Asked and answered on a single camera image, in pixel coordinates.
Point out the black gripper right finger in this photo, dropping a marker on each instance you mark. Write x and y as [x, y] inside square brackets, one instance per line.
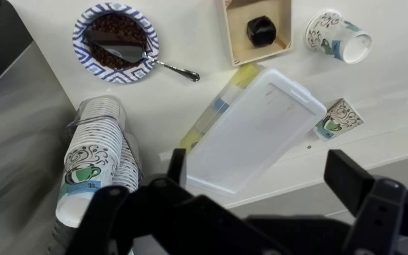
[383, 213]

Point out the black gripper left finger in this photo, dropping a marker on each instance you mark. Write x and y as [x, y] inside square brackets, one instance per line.
[190, 222]

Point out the short stack of paper cups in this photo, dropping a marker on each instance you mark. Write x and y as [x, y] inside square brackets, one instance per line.
[129, 168]

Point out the tall stack of paper cups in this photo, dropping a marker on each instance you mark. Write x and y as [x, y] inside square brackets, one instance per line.
[93, 157]

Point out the brown coffee beans pile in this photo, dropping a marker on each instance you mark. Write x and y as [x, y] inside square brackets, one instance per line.
[120, 26]

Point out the printed paper cup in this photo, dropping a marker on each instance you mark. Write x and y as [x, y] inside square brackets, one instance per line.
[332, 33]
[341, 118]

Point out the clear lidded plastic container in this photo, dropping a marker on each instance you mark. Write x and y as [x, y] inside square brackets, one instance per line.
[256, 133]

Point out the blue packet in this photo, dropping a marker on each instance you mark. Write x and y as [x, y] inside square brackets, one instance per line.
[220, 106]

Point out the yellow packet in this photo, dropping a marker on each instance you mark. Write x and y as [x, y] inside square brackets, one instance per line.
[247, 75]

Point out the black plastic spoon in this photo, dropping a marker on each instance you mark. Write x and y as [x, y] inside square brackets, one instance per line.
[124, 50]

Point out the stainless black coffee machine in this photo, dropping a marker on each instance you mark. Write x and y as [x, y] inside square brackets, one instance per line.
[15, 143]

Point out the small black round object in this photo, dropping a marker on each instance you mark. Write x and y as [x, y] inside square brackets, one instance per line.
[261, 32]

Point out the light wooden open box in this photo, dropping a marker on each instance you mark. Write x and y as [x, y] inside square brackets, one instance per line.
[241, 15]

